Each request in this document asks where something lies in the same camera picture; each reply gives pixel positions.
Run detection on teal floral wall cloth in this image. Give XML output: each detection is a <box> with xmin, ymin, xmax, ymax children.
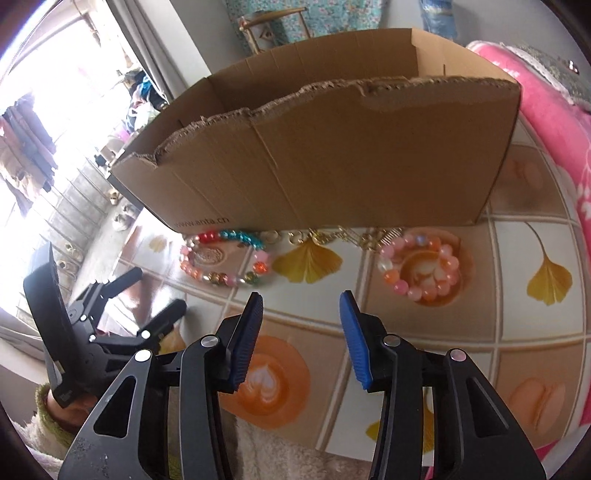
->
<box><xmin>225</xmin><ymin>0</ymin><xmax>386</xmax><ymax>47</ymax></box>

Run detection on grey pillow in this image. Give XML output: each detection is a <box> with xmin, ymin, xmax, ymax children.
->
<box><xmin>508</xmin><ymin>44</ymin><xmax>591</xmax><ymax>114</ymax></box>

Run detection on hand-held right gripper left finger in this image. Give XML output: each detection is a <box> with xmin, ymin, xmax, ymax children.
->
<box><xmin>58</xmin><ymin>291</ymin><xmax>265</xmax><ymax>480</ymax></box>

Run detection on white fleece garment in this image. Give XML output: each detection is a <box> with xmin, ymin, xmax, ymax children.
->
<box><xmin>231</xmin><ymin>415</ymin><xmax>375</xmax><ymax>480</ymax></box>

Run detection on blue water bottle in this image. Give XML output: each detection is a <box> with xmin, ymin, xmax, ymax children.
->
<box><xmin>419</xmin><ymin>0</ymin><xmax>459</xmax><ymax>40</ymax></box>

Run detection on pink floral blanket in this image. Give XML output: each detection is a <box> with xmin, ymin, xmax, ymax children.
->
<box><xmin>416</xmin><ymin>41</ymin><xmax>591</xmax><ymax>480</ymax></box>

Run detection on pink orange bead bracelet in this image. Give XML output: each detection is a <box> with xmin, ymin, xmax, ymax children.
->
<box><xmin>378</xmin><ymin>233</ymin><xmax>462</xmax><ymax>303</ymax></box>

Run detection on hanging clothes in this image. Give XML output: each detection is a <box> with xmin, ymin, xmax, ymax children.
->
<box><xmin>0</xmin><ymin>92</ymin><xmax>61</xmax><ymax>213</ymax></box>

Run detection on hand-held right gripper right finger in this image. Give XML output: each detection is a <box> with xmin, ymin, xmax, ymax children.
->
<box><xmin>339</xmin><ymin>290</ymin><xmax>548</xmax><ymax>480</ymax></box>

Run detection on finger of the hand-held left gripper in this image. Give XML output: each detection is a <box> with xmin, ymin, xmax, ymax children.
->
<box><xmin>69</xmin><ymin>268</ymin><xmax>144</xmax><ymax>324</ymax></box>
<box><xmin>92</xmin><ymin>299</ymin><xmax>188</xmax><ymax>370</ymax></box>

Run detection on wooden chair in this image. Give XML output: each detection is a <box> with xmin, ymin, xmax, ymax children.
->
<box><xmin>238</xmin><ymin>7</ymin><xmax>310</xmax><ymax>54</ymax></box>

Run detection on multicolour bead bracelet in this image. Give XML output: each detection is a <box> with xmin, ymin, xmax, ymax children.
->
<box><xmin>180</xmin><ymin>229</ymin><xmax>273</xmax><ymax>288</ymax></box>

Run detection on pile of clothes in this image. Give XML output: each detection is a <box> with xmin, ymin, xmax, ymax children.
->
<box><xmin>122</xmin><ymin>69</ymin><xmax>162</xmax><ymax>125</ymax></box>

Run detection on grey curtain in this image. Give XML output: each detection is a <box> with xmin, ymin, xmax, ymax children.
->
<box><xmin>104</xmin><ymin>0</ymin><xmax>208</xmax><ymax>104</ymax></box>

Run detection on brown cardboard box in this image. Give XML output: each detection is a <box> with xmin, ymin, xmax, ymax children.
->
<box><xmin>110</xmin><ymin>28</ymin><xmax>522</xmax><ymax>234</ymax></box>

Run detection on small gold hair comb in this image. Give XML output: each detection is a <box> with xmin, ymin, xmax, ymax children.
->
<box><xmin>362</xmin><ymin>228</ymin><xmax>407</xmax><ymax>250</ymax></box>

